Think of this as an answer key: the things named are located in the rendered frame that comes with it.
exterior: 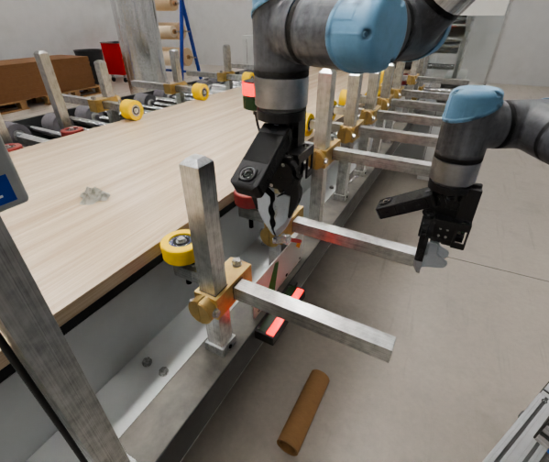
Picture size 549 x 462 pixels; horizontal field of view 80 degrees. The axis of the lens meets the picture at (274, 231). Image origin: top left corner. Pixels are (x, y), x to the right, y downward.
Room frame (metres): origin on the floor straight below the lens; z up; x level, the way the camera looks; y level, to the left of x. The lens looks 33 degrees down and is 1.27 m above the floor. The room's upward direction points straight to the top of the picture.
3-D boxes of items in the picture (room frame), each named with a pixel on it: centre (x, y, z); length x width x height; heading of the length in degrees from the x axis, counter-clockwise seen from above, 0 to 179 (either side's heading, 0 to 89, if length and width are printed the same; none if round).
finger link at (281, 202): (0.49, -0.03, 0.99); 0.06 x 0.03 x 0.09; 151
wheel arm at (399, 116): (1.32, -0.44, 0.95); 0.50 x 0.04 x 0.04; 61
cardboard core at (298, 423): (0.66, -0.12, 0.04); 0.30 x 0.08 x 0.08; 151
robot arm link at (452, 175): (0.54, -0.32, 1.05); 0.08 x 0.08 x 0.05
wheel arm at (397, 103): (1.54, -0.56, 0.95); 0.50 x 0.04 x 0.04; 61
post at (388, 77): (1.54, -0.49, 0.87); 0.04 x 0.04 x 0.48; 61
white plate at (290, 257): (0.62, -0.02, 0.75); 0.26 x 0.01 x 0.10; 151
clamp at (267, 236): (0.68, -0.02, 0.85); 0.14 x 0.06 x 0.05; 151
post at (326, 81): (0.88, -0.13, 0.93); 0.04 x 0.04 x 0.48; 61
